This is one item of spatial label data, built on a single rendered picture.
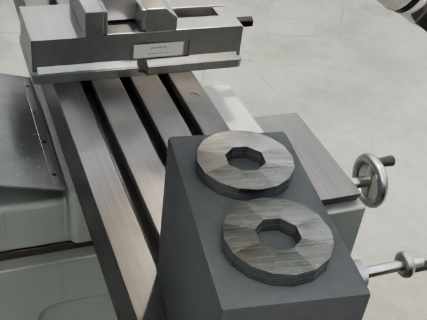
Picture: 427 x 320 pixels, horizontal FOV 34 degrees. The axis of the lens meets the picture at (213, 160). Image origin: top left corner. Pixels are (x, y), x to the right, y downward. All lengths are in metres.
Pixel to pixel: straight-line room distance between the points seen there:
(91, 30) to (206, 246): 0.60
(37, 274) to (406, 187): 1.76
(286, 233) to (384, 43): 3.09
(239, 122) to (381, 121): 1.77
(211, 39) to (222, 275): 0.68
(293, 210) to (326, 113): 2.36
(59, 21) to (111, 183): 0.34
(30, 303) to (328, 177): 0.57
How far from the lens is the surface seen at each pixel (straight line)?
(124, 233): 0.84
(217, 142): 0.65
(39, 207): 1.05
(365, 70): 3.34
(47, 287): 1.16
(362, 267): 1.43
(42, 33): 1.11
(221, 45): 1.18
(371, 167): 1.48
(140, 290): 0.77
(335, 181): 1.31
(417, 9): 1.08
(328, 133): 2.81
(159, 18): 1.11
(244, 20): 1.23
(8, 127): 1.12
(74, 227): 1.06
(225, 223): 0.56
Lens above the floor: 1.52
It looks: 36 degrees down
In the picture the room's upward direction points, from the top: 8 degrees clockwise
